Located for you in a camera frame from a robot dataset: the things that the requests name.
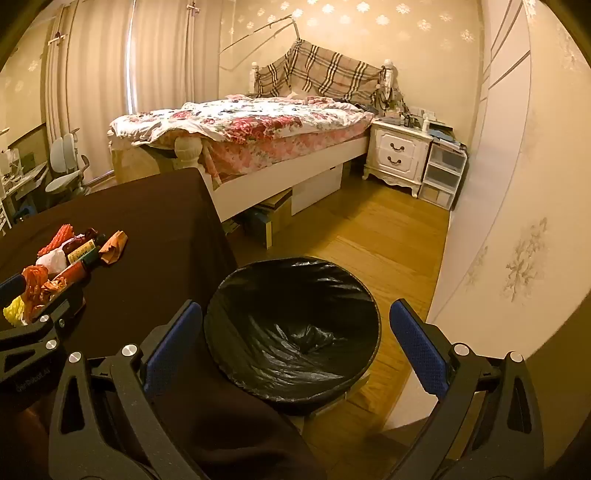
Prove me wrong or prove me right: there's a white two-drawer nightstand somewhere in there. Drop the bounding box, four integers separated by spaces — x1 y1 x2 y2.
362 119 435 199

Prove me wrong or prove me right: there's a white floral quilt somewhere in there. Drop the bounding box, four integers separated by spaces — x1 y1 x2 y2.
108 93 376 146

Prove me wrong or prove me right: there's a white storage box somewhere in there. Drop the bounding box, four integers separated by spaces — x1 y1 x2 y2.
291 165 345 217

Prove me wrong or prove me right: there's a pink floral bed sheet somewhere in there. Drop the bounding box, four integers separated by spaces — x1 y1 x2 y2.
203 121 372 183

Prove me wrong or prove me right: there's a red foam fruit net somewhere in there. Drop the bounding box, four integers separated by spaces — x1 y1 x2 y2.
37 224 77 257

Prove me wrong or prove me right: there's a white wardrobe with grey lines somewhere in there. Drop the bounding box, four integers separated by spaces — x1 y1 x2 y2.
427 0 534 324

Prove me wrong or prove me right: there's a stack of blue books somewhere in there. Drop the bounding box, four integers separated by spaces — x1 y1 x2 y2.
427 122 468 151

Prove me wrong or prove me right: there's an orange red plastic bag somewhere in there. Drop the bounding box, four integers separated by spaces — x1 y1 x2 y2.
21 264 51 301

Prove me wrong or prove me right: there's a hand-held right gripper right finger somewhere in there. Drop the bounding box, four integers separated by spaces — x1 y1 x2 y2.
383 299 546 480

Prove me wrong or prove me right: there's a long red stick packet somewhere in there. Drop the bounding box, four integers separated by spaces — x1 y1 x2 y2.
48 256 100 289

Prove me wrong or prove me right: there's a beige plaid blanket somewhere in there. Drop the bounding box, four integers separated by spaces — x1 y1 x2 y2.
255 39 386 100

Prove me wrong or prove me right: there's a cardboard box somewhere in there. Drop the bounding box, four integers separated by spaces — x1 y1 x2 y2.
245 189 294 250

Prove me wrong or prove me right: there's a grey office chair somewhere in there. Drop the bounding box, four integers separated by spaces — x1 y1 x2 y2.
45 133 93 197

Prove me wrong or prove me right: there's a thin metal canopy rod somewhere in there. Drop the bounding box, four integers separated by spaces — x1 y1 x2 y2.
218 13 303 72

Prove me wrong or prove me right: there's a white study desk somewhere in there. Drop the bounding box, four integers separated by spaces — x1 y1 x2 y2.
0 148 51 232

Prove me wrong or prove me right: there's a nightstand clutter pile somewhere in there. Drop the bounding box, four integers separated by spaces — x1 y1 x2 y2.
374 85 458 134

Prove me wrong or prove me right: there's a cream pleated curtain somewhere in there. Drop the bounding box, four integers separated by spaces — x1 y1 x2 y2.
44 0 132 185
131 0 222 116

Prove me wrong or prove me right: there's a patterned tube with black cap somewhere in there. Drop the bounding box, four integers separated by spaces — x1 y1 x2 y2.
65 233 108 265

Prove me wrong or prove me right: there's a bed with floral quilt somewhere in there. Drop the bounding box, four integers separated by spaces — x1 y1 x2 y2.
107 59 399 252

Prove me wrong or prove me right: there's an orange paper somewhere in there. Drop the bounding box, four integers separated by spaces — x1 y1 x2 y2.
99 229 129 266

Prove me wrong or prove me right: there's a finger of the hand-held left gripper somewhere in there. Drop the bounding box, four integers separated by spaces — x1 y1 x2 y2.
0 274 27 305
0 286 88 381

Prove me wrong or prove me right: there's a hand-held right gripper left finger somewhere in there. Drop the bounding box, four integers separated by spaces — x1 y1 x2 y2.
48 300 208 480

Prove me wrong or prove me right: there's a clear plastic drawer unit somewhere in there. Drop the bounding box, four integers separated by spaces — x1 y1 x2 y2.
418 141 468 210

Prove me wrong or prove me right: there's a yellow foam fruit net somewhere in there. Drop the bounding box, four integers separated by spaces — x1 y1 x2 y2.
2 295 28 328

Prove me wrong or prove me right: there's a round bin with black bag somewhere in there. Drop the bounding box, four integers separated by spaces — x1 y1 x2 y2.
203 257 383 416

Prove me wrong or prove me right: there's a small orange wrapper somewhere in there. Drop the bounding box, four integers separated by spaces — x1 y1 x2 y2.
39 279 70 302

